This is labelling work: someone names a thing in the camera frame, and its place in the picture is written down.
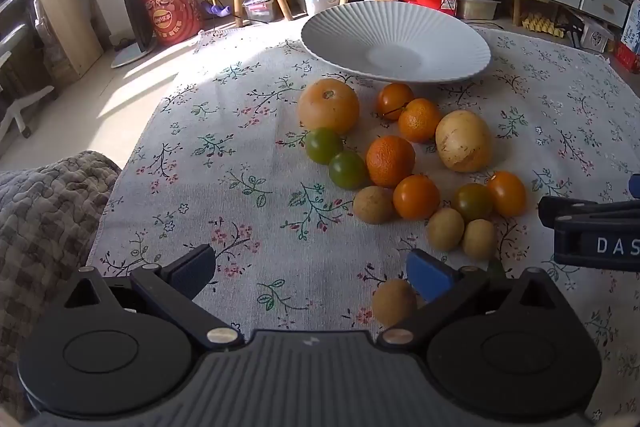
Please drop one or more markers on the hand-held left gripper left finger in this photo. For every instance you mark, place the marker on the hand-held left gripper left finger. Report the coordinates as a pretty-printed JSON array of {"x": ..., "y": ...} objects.
[{"x": 192, "y": 268}]

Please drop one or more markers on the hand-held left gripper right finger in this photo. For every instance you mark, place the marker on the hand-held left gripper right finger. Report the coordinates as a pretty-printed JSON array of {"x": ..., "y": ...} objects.
[{"x": 429, "y": 275}]

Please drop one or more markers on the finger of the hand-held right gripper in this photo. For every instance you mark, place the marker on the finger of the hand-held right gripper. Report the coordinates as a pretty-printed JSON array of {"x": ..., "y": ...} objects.
[
  {"x": 565, "y": 208},
  {"x": 635, "y": 186}
]

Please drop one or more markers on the longan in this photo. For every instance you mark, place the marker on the longan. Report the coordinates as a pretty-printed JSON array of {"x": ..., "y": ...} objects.
[
  {"x": 479, "y": 239},
  {"x": 374, "y": 205},
  {"x": 445, "y": 229},
  {"x": 392, "y": 302}
]

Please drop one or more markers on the half-ripe green orange tomato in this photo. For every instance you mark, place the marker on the half-ripe green orange tomato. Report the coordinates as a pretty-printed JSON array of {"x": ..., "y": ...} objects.
[{"x": 471, "y": 203}]

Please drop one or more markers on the stemless mandarin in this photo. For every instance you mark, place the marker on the stemless mandarin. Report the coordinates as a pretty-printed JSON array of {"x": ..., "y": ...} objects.
[{"x": 390, "y": 161}]

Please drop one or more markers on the yellow pear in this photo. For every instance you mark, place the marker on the yellow pear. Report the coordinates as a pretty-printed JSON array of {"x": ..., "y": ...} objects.
[{"x": 463, "y": 140}]

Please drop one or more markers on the mandarin with stem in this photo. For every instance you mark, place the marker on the mandarin with stem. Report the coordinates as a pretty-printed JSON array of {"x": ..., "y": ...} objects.
[{"x": 420, "y": 122}]

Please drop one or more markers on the large pale orange citrus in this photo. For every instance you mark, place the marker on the large pale orange citrus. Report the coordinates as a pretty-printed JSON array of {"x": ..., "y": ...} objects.
[{"x": 329, "y": 107}]

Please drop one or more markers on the white ribbed plate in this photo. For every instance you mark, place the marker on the white ribbed plate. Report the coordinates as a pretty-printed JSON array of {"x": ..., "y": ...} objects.
[{"x": 350, "y": 37}]

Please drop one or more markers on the red carton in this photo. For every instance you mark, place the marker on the red carton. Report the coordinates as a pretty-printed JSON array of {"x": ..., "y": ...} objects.
[{"x": 627, "y": 57}]

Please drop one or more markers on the white printed carton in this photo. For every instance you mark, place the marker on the white printed carton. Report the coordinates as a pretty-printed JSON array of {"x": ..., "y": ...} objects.
[{"x": 597, "y": 37}]

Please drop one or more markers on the grey quilted blanket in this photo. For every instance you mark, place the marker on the grey quilted blanket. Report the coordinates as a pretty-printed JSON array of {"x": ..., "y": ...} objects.
[{"x": 45, "y": 217}]

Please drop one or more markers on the yellow egg carton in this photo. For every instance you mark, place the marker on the yellow egg carton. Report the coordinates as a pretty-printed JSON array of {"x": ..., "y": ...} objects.
[{"x": 539, "y": 23}]

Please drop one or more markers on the clear plastic box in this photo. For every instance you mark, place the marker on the clear plastic box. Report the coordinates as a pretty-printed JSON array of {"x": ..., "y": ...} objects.
[{"x": 477, "y": 8}]

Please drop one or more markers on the grey bathroom scale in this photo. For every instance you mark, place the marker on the grey bathroom scale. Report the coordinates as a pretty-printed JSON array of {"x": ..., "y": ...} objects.
[{"x": 131, "y": 55}]

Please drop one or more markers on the white office chair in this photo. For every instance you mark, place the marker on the white office chair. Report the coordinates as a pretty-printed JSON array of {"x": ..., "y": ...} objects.
[{"x": 20, "y": 109}]

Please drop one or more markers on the red box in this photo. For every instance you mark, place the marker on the red box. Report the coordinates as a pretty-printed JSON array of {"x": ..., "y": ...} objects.
[{"x": 425, "y": 2}]

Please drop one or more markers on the red printed bucket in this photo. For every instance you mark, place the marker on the red printed bucket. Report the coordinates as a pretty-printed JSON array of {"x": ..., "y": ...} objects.
[{"x": 167, "y": 14}]

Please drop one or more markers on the black flat appliance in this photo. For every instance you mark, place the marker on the black flat appliance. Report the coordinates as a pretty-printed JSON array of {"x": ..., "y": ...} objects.
[{"x": 136, "y": 19}]

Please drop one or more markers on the purple plastic object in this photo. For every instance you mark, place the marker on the purple plastic object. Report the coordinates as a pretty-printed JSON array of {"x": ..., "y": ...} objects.
[{"x": 217, "y": 10}]

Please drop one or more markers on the clear box with pink contents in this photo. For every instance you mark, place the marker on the clear box with pink contents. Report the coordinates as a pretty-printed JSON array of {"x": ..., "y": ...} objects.
[{"x": 260, "y": 9}]

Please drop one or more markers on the wooden desk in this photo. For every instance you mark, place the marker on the wooden desk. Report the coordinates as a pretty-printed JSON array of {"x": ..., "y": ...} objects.
[{"x": 65, "y": 17}]

